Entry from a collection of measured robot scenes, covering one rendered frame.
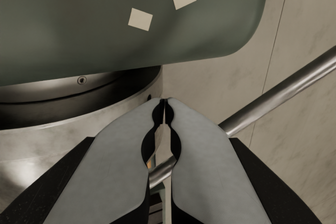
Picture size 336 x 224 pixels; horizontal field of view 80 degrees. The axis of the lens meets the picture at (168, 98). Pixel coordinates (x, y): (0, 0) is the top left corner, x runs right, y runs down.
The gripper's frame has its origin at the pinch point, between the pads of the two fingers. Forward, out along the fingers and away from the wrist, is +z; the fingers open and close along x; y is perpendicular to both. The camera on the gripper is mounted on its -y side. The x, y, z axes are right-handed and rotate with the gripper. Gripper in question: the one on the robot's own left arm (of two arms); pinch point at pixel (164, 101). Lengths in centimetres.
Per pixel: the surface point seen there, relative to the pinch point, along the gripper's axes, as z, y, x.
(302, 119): 213, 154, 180
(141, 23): 5.6, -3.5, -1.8
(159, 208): 36, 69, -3
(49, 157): 3.8, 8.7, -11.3
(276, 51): 182, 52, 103
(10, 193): 2.9, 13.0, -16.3
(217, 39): 8.8, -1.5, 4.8
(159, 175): 0.0, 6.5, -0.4
